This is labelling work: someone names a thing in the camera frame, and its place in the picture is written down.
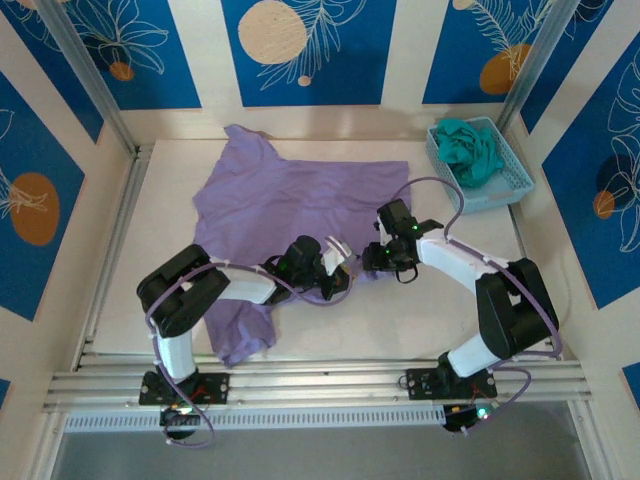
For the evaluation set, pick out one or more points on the purple t-shirt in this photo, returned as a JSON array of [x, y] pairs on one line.
[[300, 200]]

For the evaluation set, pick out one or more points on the light blue perforated basket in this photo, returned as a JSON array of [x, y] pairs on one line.
[[510, 195]]

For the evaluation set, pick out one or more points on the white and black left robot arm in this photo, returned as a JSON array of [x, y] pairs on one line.
[[175, 350]]

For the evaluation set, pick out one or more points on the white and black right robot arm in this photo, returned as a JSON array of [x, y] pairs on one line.
[[450, 255]]

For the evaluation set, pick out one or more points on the teal t-shirt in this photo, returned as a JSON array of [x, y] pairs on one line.
[[467, 150]]

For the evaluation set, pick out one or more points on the black controller board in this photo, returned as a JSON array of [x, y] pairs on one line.
[[180, 417], [465, 417]]

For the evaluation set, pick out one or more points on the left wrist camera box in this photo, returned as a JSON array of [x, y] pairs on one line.
[[334, 255]]

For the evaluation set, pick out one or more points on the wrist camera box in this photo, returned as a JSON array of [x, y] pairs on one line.
[[381, 227], [334, 255]]

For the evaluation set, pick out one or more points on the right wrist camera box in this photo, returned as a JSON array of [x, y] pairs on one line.
[[381, 227]]

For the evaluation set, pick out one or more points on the aluminium mounting rail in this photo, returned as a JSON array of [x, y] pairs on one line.
[[320, 380]]

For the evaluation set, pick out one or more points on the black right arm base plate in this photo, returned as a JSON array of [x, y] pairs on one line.
[[420, 382]]

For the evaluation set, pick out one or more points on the aluminium side rail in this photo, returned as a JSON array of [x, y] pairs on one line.
[[525, 240], [127, 200]]

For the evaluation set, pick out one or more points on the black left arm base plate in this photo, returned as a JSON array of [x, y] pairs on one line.
[[220, 387]]

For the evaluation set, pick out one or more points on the aluminium frame post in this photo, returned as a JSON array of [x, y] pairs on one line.
[[530, 70], [85, 65]]

